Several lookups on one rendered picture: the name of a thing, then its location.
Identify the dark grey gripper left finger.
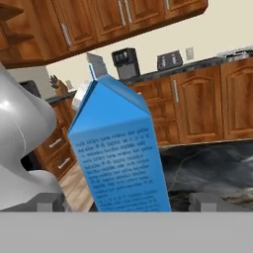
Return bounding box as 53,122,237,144
29,192,72,212

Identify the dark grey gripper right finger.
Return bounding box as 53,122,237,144
188,192,252,212

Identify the wooden drawer cabinet run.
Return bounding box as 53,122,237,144
34,95,79,182

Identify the blue milk carton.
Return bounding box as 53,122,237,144
66,51,173,212

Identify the wooden base cabinet run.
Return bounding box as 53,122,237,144
126,57,253,148

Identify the silver sink tap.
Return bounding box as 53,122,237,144
0,61,64,212

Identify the black appliance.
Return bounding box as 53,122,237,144
19,79,43,100

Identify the wooden knife block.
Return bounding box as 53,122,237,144
49,74,69,97

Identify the dark grey toaster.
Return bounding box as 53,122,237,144
156,49,184,72

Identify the black coffee machine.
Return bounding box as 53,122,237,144
111,47,141,82

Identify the white wall socket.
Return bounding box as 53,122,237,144
185,46,196,61

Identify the open wooden wall cabinet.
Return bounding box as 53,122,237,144
0,0,45,69

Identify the wooden wall cabinet run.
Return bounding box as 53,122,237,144
19,0,210,63

